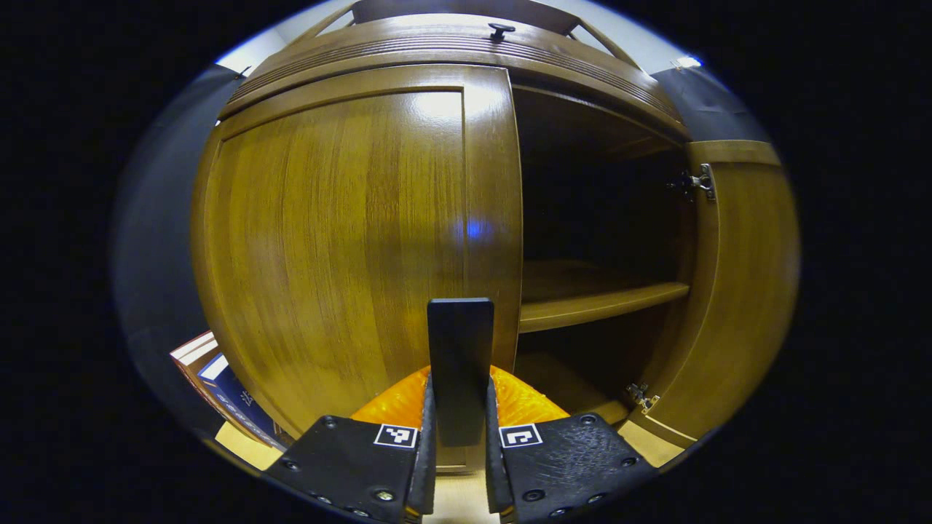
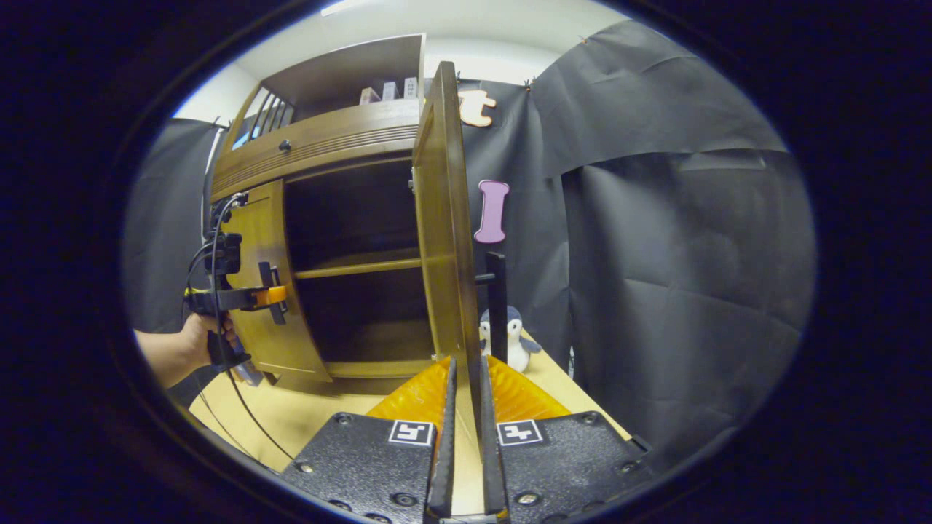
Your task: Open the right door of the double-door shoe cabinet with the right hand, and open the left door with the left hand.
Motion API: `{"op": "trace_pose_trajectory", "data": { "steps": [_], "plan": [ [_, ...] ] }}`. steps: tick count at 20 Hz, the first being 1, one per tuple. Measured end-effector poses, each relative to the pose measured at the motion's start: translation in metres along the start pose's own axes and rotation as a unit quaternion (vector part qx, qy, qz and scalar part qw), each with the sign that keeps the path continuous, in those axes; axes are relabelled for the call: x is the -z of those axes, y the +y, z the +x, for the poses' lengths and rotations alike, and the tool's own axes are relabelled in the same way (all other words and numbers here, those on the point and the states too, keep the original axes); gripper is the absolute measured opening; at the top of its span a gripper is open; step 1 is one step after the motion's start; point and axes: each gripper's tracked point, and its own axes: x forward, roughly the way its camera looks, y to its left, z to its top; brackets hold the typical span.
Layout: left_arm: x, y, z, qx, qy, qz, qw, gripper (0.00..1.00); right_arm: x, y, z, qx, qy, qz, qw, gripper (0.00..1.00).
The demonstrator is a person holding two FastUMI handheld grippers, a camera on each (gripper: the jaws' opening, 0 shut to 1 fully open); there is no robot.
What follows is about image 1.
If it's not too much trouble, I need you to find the wooden shoe cabinet door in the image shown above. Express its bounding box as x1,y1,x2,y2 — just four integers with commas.
626,138,802,448
191,64,525,474

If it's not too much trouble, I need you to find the wooden double-door shoe cabinet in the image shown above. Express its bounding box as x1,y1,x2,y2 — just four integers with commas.
191,0,802,474

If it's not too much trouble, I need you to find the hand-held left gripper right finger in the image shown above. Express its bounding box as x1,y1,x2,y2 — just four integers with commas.
484,364,660,523

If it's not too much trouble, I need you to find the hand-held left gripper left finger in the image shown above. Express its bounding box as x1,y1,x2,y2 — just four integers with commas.
264,366,438,523

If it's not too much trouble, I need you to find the black door handle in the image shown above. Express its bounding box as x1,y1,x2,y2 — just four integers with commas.
427,297,495,448

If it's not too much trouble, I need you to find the blue book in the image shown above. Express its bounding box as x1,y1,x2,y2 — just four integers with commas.
198,353,288,450

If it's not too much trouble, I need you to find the wooden cabinet drawer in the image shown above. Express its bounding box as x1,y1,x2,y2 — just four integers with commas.
218,13,689,139

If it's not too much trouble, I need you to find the metal door hinge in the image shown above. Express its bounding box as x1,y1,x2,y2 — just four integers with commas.
626,383,661,416
668,163,717,203

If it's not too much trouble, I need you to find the wooden cabinet shelf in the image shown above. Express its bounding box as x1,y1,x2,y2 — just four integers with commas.
518,258,691,334

